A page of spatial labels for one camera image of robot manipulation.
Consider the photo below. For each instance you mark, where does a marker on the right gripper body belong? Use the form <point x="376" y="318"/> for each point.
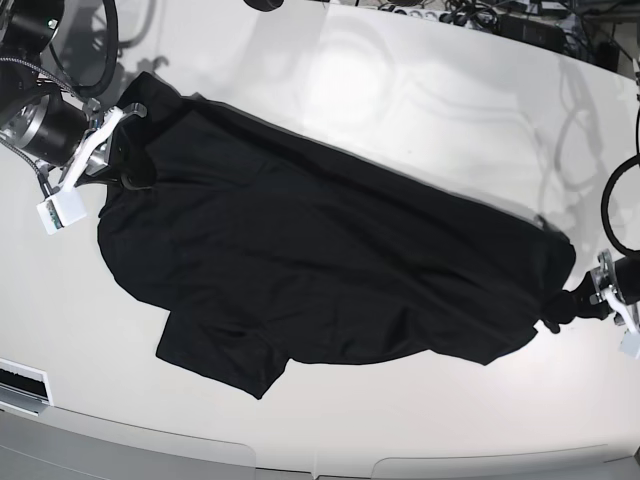
<point x="90" y="162"/>

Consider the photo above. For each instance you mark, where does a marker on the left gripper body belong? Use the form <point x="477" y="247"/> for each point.
<point x="619" y="277"/>

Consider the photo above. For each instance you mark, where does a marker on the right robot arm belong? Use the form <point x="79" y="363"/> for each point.
<point x="52" y="122"/>

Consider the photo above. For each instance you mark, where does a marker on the black t-shirt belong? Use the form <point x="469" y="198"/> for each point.
<point x="266" y="247"/>

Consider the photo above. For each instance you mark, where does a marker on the white table slot panel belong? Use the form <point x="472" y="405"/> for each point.
<point x="25" y="389"/>

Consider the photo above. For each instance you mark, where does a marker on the white power strip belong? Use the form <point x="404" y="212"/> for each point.
<point x="422" y="9"/>

